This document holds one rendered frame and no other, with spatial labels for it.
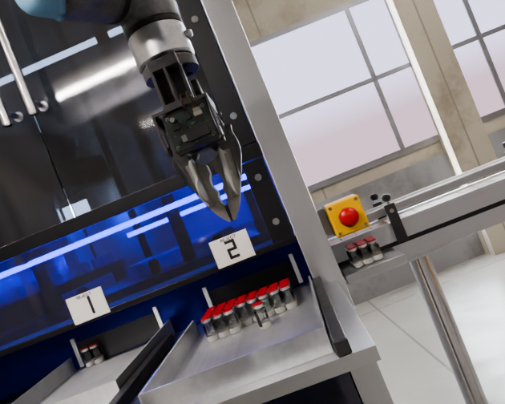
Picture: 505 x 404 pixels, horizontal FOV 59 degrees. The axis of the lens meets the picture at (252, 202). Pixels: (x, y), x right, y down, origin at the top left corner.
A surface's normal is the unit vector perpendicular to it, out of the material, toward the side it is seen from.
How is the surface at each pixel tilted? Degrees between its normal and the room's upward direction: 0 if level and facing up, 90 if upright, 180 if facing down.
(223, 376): 90
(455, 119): 90
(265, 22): 90
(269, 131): 90
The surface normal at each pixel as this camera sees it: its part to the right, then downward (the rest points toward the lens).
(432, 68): 0.00, 0.00
